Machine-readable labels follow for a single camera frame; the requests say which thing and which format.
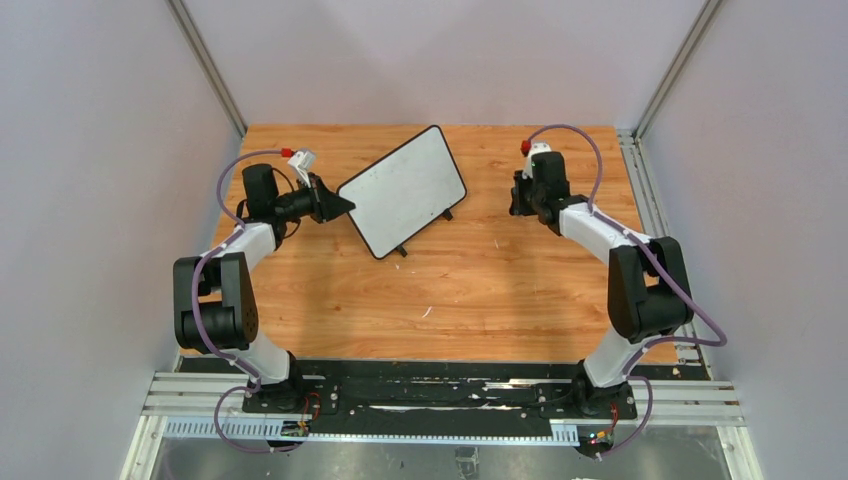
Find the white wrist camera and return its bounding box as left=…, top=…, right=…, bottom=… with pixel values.
left=520, top=140, right=552, bottom=179
left=288, top=149, right=316, bottom=188

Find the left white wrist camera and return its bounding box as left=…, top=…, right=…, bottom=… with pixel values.
left=288, top=149, right=316, bottom=188

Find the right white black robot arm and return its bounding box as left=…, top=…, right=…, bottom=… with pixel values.
left=510, top=142, right=694, bottom=415

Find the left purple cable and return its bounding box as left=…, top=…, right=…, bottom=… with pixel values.
left=190, top=150, right=306, bottom=456

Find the small whiteboard black frame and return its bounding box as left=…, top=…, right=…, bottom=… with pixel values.
left=337, top=125, right=468, bottom=260

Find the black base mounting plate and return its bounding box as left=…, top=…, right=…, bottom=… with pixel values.
left=242, top=360, right=637, bottom=439

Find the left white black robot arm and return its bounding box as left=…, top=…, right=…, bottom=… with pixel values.
left=173, top=163, right=355, bottom=412

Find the aluminium frame rail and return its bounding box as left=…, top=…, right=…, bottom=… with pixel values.
left=616, top=129, right=711, bottom=379

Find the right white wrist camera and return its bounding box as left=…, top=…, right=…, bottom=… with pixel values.
left=520, top=140, right=552, bottom=179

